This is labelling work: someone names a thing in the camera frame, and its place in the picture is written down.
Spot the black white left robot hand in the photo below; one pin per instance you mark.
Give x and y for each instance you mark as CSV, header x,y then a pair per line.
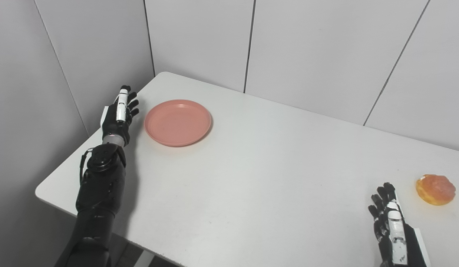
x,y
112,124

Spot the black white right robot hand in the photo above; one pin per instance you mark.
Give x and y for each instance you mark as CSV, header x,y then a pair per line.
x,y
398,241

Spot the orange cream puff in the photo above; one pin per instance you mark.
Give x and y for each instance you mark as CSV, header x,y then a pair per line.
x,y
436,189

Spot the pink round plate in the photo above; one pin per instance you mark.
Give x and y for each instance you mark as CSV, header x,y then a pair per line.
x,y
177,122

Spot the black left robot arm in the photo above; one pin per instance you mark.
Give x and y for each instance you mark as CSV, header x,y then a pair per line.
x,y
99,193

